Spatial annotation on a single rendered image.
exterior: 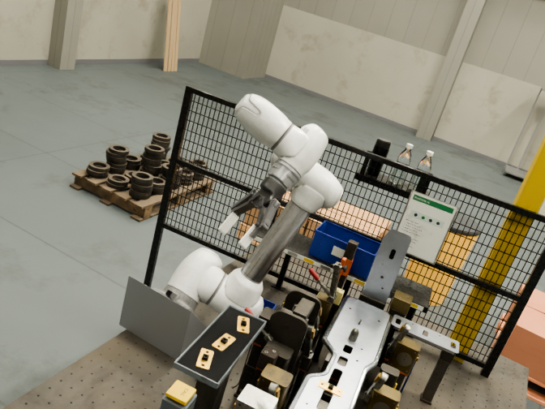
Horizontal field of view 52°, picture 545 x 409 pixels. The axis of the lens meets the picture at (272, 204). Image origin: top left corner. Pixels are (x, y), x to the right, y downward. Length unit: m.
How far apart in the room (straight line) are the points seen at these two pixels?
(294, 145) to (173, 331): 1.00
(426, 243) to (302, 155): 1.25
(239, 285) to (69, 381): 0.73
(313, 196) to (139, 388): 0.97
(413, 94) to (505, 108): 1.77
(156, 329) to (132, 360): 0.15
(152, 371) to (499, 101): 10.13
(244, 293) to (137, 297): 0.43
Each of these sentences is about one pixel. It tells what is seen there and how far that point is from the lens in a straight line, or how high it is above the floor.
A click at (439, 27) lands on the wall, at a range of 11.84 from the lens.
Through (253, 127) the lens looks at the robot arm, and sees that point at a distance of 1.66.
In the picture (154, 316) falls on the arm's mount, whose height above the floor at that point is 0.83.
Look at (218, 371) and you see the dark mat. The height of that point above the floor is 1.16.
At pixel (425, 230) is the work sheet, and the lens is 2.75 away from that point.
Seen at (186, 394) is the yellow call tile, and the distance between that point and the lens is 1.54.
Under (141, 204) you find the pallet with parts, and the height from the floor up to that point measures 0.14.
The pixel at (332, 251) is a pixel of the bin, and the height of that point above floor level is 1.09.
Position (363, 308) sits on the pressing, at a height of 1.00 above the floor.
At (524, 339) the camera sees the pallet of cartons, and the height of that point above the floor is 0.39.
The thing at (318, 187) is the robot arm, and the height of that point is 1.48.
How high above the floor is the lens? 2.19
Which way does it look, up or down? 22 degrees down
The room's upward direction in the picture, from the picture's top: 17 degrees clockwise
